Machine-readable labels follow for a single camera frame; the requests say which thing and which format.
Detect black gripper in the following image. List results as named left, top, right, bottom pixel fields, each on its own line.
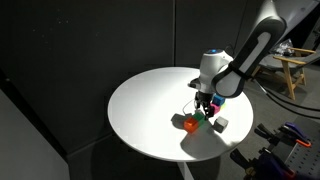
left=194, top=89, right=216, bottom=120

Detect green block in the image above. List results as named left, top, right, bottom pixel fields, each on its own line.
left=192, top=111, right=208, bottom=128

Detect pink block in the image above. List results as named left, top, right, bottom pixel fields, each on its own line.
left=209, top=103, right=222, bottom=116

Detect blue block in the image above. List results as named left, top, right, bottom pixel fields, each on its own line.
left=212, top=94, right=227, bottom=107

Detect orange block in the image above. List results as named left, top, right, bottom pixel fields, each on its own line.
left=183, top=117, right=200, bottom=134

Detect gray block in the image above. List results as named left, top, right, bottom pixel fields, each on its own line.
left=213, top=115, right=230, bottom=134

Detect purple spring clamp orange tips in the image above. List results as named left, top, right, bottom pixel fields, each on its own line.
left=229, top=148, right=297, bottom=180
left=254, top=121, right=313, bottom=148

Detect wooden armchair gray cushion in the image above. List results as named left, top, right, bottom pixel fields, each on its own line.
left=253, top=46, right=320, bottom=101

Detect crumpled clear plastic bag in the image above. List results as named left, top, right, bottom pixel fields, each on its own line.
left=271, top=38, right=296, bottom=57

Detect blue orange clamps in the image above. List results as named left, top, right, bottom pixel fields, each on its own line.
left=266, top=115, right=320, bottom=180

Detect black cable strap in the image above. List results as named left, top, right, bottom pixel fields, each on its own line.
left=228, top=61, right=249, bottom=81

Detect white table pedestal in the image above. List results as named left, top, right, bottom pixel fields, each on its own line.
left=177, top=161, right=195, bottom=180

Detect black cable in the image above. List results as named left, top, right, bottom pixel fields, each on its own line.
left=253, top=78, right=320, bottom=114
left=266, top=91, right=320, bottom=120

